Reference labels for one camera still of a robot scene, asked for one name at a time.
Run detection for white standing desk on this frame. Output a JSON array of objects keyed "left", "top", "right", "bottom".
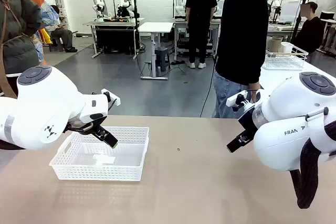
[{"left": 137, "top": 22, "right": 174, "bottom": 81}]

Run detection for person's right forearm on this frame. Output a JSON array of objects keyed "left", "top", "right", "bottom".
[{"left": 247, "top": 58, "right": 263, "bottom": 91}]

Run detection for black tripod stand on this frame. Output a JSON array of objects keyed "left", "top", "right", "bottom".
[{"left": 292, "top": 0, "right": 313, "bottom": 40}]

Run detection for grey plastic stool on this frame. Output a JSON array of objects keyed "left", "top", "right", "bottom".
[{"left": 154, "top": 47, "right": 171, "bottom": 72}]

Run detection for white wire dish rack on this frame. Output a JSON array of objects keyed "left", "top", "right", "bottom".
[{"left": 263, "top": 42, "right": 309, "bottom": 71}]

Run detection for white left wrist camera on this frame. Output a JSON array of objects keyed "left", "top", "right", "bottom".
[{"left": 100, "top": 88, "right": 121, "bottom": 107}]

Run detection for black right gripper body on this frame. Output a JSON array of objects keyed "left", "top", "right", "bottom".
[{"left": 237, "top": 105, "right": 260, "bottom": 133}]

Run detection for black floor cable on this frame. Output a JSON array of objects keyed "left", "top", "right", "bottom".
[{"left": 199, "top": 56, "right": 219, "bottom": 118}]

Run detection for person in black sweater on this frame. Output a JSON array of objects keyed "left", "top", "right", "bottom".
[{"left": 213, "top": 0, "right": 283, "bottom": 119}]

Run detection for yellow cloth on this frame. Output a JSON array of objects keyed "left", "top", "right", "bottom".
[{"left": 39, "top": 28, "right": 53, "bottom": 45}]

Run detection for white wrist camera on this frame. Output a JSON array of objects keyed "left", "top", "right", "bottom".
[
  {"left": 100, "top": 88, "right": 121, "bottom": 107},
  {"left": 225, "top": 90, "right": 249, "bottom": 112}
]

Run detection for person's right hand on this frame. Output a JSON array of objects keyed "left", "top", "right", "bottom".
[{"left": 248, "top": 89, "right": 264, "bottom": 104}]

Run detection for grey workbench with robots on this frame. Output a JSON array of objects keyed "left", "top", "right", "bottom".
[{"left": 83, "top": 17, "right": 145, "bottom": 60}]

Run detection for white side table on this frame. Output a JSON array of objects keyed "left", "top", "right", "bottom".
[{"left": 258, "top": 61, "right": 336, "bottom": 97}]

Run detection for seated person patterned jacket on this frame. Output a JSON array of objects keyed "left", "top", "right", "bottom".
[{"left": 39, "top": 1, "right": 78, "bottom": 53}]

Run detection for standing person in black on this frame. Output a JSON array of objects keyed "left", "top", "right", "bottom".
[{"left": 185, "top": 0, "right": 218, "bottom": 70}]

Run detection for seated person in black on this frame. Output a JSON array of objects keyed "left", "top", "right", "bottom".
[{"left": 290, "top": 1, "right": 327, "bottom": 55}]

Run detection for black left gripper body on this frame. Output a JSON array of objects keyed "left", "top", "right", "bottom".
[{"left": 64, "top": 117, "right": 104, "bottom": 134}]

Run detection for brown cups in rack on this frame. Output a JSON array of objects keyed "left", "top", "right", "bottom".
[{"left": 267, "top": 36, "right": 285, "bottom": 53}]

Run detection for white perforated plastic basket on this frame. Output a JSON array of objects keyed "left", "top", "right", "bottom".
[{"left": 49, "top": 126, "right": 150, "bottom": 182}]

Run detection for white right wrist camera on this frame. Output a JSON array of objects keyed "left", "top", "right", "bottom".
[{"left": 225, "top": 90, "right": 249, "bottom": 112}]

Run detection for person in green jacket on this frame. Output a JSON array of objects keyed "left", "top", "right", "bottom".
[{"left": 0, "top": 0, "right": 43, "bottom": 99}]

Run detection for white label in basket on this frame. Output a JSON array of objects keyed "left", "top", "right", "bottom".
[{"left": 92, "top": 155, "right": 117, "bottom": 166}]

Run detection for white black background robot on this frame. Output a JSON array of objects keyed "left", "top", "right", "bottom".
[{"left": 115, "top": 0, "right": 138, "bottom": 19}]

